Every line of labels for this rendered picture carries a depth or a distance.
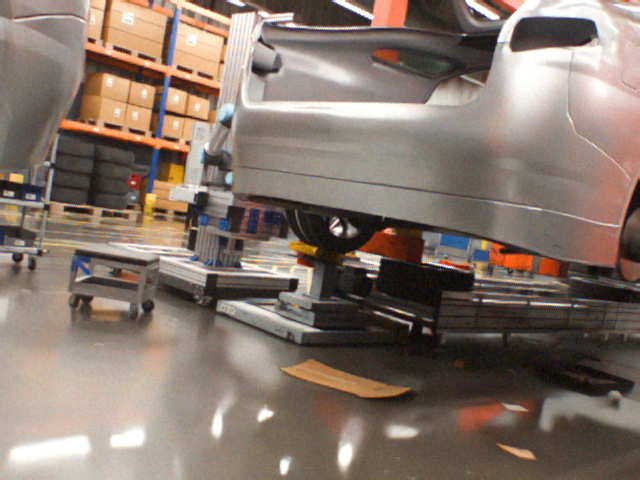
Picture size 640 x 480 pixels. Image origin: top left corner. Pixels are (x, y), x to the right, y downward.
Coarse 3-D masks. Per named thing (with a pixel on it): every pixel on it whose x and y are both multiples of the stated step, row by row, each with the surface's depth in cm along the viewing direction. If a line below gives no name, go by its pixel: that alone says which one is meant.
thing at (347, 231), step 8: (320, 216) 411; (328, 216) 442; (328, 224) 443; (344, 224) 452; (328, 232) 418; (336, 232) 445; (344, 232) 443; (352, 232) 440; (360, 232) 437; (344, 240) 428
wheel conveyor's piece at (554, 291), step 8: (536, 288) 680; (544, 288) 690; (552, 288) 701; (560, 288) 712; (552, 296) 698; (560, 296) 708; (568, 304) 650; (624, 304) 621; (632, 304) 632; (616, 312) 615; (624, 312) 625; (632, 312) 634; (616, 320) 617; (624, 320) 627; (632, 320) 636; (616, 328) 617; (624, 328) 628; (632, 328) 639; (624, 336) 631
